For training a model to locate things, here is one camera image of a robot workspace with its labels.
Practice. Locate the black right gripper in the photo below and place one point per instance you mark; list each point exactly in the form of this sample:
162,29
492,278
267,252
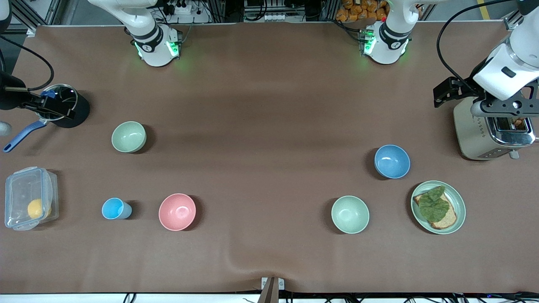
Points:
9,99

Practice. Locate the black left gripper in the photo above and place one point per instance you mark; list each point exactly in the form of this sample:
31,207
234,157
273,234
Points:
464,87

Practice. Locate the pale green bowl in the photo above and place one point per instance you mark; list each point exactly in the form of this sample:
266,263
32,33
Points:
129,136
350,214

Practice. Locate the blue bowl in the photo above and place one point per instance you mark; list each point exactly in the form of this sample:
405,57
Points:
392,161

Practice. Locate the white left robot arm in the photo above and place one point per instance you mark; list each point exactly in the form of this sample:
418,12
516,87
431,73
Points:
389,42

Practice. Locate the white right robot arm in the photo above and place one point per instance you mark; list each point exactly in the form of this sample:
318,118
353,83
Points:
156,46

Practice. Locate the pink bowl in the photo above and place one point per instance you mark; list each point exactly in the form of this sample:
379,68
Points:
177,211

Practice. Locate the glass lid with blue knob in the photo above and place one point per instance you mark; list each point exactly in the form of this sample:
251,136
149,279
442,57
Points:
67,94

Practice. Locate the beige chrome toaster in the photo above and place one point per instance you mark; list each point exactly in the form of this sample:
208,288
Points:
471,139

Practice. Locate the brown toast slice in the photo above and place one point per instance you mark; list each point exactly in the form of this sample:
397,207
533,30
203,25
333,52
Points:
518,123

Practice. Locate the clear plastic lidded container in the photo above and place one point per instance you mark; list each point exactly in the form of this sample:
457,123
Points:
19,189

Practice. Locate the yellow lemon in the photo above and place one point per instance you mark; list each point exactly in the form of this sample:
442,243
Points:
37,208

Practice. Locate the pale green plate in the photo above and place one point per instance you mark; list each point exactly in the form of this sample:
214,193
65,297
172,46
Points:
459,202

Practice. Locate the green lettuce leaf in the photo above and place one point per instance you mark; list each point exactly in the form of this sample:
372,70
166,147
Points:
433,206

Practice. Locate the orange snack bag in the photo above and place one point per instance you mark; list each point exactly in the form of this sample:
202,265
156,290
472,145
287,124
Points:
362,9

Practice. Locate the light blue cup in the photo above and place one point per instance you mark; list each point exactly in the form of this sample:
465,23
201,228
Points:
113,208

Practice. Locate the brown bread slice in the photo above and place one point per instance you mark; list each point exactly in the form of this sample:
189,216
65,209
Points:
448,219

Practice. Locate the white power strip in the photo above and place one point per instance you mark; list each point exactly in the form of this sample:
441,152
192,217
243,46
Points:
185,9
267,17

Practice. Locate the brown table cloth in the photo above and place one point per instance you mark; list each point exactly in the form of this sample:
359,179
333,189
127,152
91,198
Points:
269,105

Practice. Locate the metal table edge bracket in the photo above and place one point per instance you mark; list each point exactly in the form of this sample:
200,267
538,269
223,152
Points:
272,288

